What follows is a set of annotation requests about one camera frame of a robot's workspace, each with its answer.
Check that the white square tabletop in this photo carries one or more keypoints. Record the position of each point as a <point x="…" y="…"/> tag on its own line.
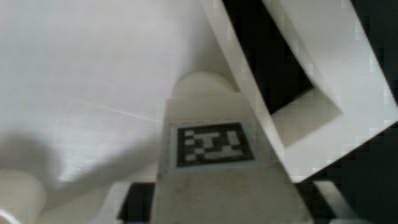
<point x="94" y="53"/>

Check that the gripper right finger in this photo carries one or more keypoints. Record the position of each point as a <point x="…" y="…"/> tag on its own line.
<point x="339" y="204"/>

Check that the white leg with tags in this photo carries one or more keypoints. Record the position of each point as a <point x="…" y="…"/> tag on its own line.
<point x="223" y="183"/>

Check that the white right fence piece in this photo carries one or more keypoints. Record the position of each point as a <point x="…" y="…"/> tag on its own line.
<point x="346" y="111"/>

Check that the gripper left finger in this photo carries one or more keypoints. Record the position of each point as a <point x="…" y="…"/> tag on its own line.
<point x="108" y="216"/>

